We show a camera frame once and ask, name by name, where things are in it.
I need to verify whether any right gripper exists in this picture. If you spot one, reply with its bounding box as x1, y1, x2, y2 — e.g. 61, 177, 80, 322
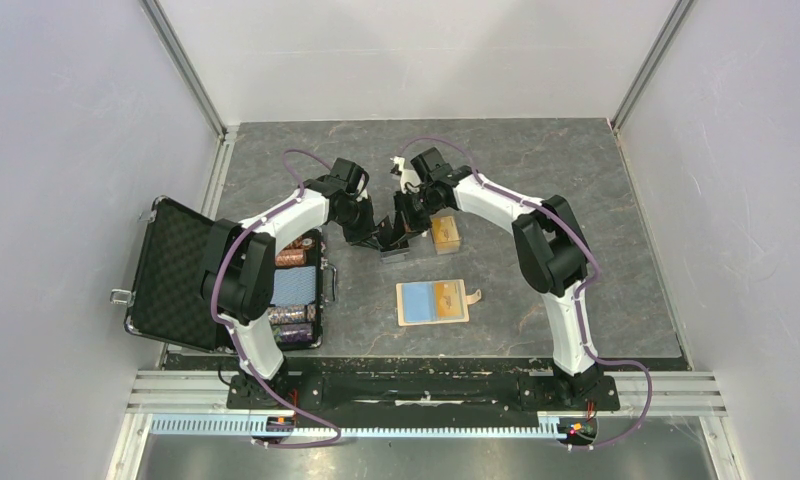
391, 185, 446, 245

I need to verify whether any black credit card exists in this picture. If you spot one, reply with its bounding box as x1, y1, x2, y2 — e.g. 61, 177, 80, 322
375, 216, 394, 250

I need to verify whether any clear acrylic card stand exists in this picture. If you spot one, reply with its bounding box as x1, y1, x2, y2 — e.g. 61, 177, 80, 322
405, 228, 439, 261

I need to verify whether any orange credit card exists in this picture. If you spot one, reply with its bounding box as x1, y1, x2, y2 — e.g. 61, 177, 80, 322
434, 280, 465, 320

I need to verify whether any beige leather card holder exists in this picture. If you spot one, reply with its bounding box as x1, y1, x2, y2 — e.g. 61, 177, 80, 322
395, 279, 482, 327

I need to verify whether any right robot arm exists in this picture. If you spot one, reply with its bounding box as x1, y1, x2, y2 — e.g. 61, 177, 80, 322
380, 156, 603, 408

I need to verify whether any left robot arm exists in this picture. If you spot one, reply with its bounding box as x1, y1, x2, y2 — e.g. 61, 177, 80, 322
198, 173, 375, 408

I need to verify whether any black foam-lined case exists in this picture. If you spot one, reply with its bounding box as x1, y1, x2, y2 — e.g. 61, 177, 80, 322
124, 196, 324, 353

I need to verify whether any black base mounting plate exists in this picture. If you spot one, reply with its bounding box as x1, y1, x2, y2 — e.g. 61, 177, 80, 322
226, 367, 621, 413

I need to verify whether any chrome case handle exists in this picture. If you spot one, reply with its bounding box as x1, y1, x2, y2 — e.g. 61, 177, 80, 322
327, 264, 339, 302

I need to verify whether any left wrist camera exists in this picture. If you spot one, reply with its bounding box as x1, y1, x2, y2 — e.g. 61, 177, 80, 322
325, 158, 370, 200

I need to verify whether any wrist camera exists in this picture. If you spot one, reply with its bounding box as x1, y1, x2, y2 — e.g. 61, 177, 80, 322
325, 158, 370, 200
390, 147, 454, 192

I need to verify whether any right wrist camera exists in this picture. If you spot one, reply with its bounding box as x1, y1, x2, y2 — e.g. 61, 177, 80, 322
390, 147, 454, 192

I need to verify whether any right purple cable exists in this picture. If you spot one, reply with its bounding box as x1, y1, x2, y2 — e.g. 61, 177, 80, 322
398, 136, 653, 452

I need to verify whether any purple cable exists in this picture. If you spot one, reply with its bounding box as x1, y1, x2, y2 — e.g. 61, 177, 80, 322
209, 148, 343, 450
398, 136, 653, 452

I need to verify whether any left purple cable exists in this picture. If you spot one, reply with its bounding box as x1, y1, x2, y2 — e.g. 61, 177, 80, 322
209, 148, 343, 450

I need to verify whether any white cable duct strip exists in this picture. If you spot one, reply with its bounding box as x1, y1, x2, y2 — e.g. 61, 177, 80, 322
149, 413, 592, 440

